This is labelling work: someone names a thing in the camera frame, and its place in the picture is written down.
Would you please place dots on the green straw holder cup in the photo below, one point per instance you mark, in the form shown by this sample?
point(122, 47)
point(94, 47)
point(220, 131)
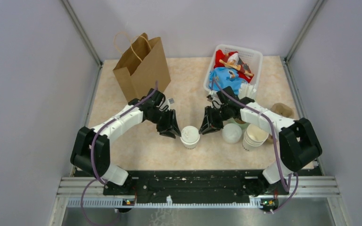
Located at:
point(243, 125)

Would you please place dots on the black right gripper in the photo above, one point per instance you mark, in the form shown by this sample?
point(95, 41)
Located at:
point(205, 128)

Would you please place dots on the white plastic basket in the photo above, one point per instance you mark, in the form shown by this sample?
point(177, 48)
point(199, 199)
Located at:
point(248, 56)

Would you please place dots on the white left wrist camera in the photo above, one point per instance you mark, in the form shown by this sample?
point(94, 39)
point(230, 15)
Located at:
point(169, 102)

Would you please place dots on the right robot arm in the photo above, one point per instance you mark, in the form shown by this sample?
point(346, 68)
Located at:
point(297, 145)

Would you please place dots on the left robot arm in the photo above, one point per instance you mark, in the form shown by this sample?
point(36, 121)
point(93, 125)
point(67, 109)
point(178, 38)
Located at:
point(91, 150)

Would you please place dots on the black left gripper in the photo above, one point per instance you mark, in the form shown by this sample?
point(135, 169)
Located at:
point(170, 122)

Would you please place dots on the stack of white lids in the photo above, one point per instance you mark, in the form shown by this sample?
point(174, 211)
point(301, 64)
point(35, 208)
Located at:
point(231, 133)

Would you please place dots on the stack of paper cups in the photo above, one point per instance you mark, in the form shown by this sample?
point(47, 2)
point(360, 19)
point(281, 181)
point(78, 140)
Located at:
point(253, 137)

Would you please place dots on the brown cardboard cup carrier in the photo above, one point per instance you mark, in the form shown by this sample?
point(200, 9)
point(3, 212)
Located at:
point(283, 110)

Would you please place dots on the blue snack packet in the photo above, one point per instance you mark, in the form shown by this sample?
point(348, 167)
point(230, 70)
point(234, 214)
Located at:
point(222, 77)

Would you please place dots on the red snack packet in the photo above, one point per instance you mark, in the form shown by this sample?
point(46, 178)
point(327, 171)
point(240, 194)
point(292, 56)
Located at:
point(233, 61)

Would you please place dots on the brown paper bag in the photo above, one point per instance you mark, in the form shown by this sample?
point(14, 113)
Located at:
point(143, 66)

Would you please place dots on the white cup lid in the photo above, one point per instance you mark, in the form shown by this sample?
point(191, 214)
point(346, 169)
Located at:
point(190, 135)

